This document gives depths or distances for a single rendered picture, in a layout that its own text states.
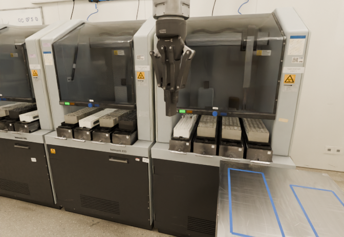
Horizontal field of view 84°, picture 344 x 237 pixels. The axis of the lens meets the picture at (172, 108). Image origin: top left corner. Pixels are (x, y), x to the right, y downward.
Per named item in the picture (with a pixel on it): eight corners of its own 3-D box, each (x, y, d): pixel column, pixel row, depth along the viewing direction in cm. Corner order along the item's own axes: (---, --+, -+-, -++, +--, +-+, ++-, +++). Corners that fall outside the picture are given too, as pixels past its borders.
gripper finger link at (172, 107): (174, 88, 52) (176, 89, 51) (174, 113, 53) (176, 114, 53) (167, 90, 49) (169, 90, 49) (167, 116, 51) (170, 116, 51)
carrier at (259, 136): (267, 141, 114) (269, 131, 113) (268, 143, 112) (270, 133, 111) (246, 139, 117) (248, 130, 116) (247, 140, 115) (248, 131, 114)
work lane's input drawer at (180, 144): (187, 118, 186) (188, 109, 184) (201, 119, 183) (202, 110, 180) (167, 153, 118) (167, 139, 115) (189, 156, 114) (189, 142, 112)
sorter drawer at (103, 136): (134, 114, 199) (134, 106, 197) (147, 115, 196) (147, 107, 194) (88, 144, 131) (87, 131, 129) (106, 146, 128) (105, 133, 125)
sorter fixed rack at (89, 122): (103, 116, 168) (102, 110, 166) (113, 117, 166) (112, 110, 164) (79, 128, 140) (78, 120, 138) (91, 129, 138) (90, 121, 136)
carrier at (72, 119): (79, 123, 146) (78, 115, 145) (77, 124, 144) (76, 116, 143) (66, 122, 149) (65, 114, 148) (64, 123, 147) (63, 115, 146)
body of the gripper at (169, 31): (147, 20, 46) (148, 60, 48) (176, 15, 41) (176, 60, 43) (167, 24, 52) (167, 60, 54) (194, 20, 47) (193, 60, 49)
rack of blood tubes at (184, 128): (182, 123, 151) (182, 115, 149) (195, 124, 149) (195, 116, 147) (173, 138, 123) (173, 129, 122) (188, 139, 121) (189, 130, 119)
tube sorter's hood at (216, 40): (185, 97, 171) (187, 20, 155) (259, 101, 156) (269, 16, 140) (170, 113, 122) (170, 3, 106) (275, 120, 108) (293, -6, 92)
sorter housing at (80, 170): (120, 156, 262) (110, 29, 222) (180, 165, 242) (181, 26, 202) (57, 216, 163) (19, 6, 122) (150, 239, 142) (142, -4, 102)
